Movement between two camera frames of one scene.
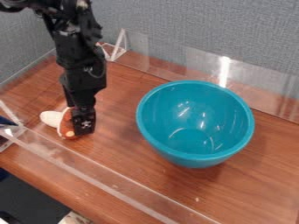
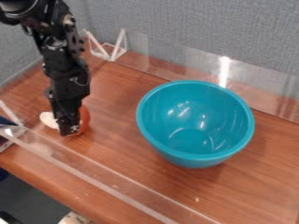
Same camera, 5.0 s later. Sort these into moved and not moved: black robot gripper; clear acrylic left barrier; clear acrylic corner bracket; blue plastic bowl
Moved: black robot gripper
Not moved: clear acrylic corner bracket; clear acrylic left barrier; blue plastic bowl
